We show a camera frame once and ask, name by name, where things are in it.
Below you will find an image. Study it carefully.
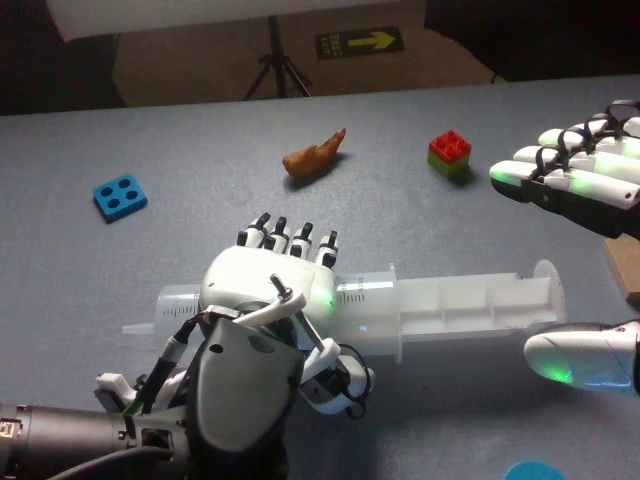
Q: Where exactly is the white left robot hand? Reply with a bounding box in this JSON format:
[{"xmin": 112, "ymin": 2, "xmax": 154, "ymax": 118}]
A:
[{"xmin": 198, "ymin": 212, "xmax": 377, "ymax": 419}]

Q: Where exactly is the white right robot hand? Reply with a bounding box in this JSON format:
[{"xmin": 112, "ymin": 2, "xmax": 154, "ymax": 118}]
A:
[{"xmin": 488, "ymin": 99, "xmax": 640, "ymax": 400}]

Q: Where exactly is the large translucent plastic syringe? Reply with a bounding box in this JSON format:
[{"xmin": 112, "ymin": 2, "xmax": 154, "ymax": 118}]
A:
[{"xmin": 122, "ymin": 262, "xmax": 567, "ymax": 364}]

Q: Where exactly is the tan wooden block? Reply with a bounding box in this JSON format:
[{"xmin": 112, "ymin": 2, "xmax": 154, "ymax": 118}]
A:
[{"xmin": 602, "ymin": 237, "xmax": 640, "ymax": 301}]

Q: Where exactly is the brown toy chicken wing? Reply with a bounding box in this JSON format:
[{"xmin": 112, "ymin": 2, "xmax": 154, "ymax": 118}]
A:
[{"xmin": 281, "ymin": 128, "xmax": 347, "ymax": 177}]

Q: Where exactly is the red and green toy brick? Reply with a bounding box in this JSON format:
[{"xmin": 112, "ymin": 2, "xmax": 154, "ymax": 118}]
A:
[{"xmin": 427, "ymin": 129, "xmax": 472, "ymax": 179}]

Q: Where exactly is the blue block with four holes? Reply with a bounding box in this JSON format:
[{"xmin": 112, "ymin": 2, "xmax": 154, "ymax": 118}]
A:
[{"xmin": 92, "ymin": 173, "xmax": 149, "ymax": 225}]

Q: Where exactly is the black tripod stand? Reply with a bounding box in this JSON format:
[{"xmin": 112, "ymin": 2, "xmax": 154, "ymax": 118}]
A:
[{"xmin": 243, "ymin": 15, "xmax": 314, "ymax": 101}]

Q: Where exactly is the black sign with yellow arrow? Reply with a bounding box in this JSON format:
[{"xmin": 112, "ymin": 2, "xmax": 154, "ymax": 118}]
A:
[{"xmin": 313, "ymin": 25, "xmax": 405, "ymax": 61}]

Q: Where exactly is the cyan round disc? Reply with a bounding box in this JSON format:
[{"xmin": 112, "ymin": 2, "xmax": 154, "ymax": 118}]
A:
[{"xmin": 503, "ymin": 459, "xmax": 557, "ymax": 480}]

